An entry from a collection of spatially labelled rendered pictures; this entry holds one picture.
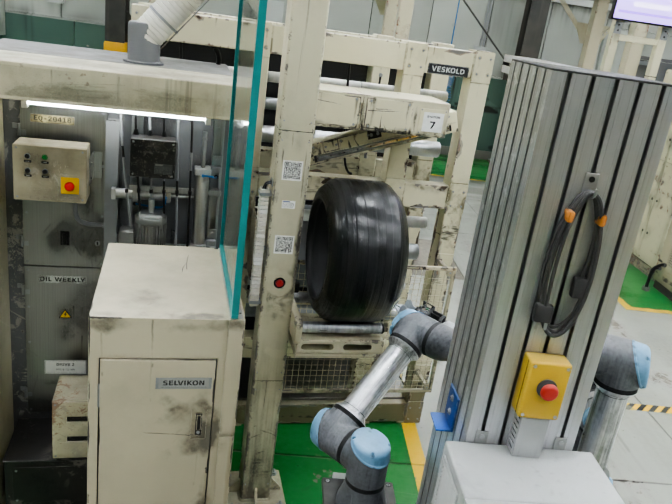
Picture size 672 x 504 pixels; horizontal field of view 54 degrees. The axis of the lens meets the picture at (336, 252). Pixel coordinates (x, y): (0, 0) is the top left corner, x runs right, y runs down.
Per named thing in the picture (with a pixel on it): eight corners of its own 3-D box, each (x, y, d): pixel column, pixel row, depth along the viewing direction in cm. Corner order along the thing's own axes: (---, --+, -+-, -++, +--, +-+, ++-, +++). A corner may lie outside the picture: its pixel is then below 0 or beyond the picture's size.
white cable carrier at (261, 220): (249, 306, 260) (260, 189, 244) (248, 300, 265) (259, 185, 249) (260, 306, 261) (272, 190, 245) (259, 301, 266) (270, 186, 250)
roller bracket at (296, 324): (293, 344, 257) (296, 322, 253) (279, 301, 293) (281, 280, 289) (302, 345, 257) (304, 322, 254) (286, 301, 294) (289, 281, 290)
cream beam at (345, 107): (304, 125, 264) (309, 88, 259) (294, 115, 287) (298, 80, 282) (445, 139, 279) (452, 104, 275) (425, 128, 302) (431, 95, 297)
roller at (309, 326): (298, 334, 260) (300, 325, 258) (297, 327, 264) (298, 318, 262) (383, 336, 269) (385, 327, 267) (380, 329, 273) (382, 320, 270)
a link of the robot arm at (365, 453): (367, 497, 186) (374, 457, 181) (333, 471, 194) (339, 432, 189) (394, 480, 194) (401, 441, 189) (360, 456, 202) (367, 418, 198)
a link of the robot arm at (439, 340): (460, 340, 197) (533, 323, 234) (430, 325, 204) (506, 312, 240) (449, 375, 200) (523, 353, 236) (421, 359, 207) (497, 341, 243)
